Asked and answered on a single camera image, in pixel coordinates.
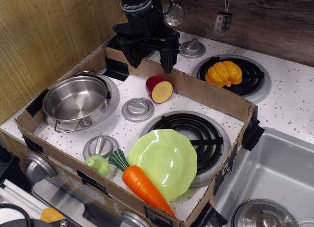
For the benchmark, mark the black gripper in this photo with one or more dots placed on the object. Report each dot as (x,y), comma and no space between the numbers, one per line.
(146,29)

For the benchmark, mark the orange plastic toy carrot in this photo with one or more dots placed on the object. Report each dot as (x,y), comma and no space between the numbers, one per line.
(136,179)

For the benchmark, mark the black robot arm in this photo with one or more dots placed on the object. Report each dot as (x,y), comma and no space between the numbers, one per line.
(159,3)

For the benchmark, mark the light green plastic plate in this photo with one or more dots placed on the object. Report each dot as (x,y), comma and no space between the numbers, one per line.
(168,158)

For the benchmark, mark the red halved toy fruit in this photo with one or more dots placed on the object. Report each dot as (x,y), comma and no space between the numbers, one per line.
(159,89)

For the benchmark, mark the silver stove knob back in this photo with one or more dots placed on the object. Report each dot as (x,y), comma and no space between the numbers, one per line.
(192,49)

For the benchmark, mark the silver stove knob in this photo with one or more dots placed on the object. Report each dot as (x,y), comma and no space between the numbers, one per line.
(100,145)
(138,110)
(192,49)

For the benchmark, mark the hanging slotted metal spoon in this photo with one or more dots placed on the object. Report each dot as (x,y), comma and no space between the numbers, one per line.
(177,14)

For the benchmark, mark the silver stove knob centre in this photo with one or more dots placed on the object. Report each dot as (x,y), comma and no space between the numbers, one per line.
(138,110)

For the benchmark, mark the black burner under pot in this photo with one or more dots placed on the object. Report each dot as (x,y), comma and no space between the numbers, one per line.
(113,94)

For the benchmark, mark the yellow toy pumpkin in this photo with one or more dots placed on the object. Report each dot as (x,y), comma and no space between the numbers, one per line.
(226,73)

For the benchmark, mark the hanging metal spatula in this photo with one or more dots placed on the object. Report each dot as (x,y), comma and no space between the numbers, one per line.
(222,25)

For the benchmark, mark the stainless steel pot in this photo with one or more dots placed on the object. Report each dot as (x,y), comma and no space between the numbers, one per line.
(76,103)

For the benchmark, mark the silver stove knob front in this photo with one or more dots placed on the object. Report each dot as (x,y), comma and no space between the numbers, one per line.
(100,145)

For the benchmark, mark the black burner back right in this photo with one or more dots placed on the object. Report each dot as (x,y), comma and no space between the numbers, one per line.
(256,83)

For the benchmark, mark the black burner front right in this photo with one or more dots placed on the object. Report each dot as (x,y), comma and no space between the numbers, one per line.
(207,136)

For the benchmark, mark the small green toy vegetable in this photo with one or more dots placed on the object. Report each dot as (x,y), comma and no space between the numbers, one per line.
(98,163)

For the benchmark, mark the cardboard fence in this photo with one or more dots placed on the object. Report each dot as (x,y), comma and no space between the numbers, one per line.
(190,94)

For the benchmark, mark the silver oven knob left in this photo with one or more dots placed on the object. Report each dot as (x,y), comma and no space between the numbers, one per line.
(38,169)

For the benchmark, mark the silver oven knob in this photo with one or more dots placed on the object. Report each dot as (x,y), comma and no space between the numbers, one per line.
(38,169)
(129,219)

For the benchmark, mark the silver oven knob bottom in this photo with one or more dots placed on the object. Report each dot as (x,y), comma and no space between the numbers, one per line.
(129,219)

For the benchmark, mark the grey toy sink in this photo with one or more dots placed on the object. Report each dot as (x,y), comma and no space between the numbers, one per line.
(280,168)

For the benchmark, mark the orange object bottom left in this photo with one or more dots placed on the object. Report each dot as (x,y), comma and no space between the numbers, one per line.
(50,215)

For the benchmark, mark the metal lid in sink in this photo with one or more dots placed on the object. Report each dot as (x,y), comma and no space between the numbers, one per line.
(263,213)

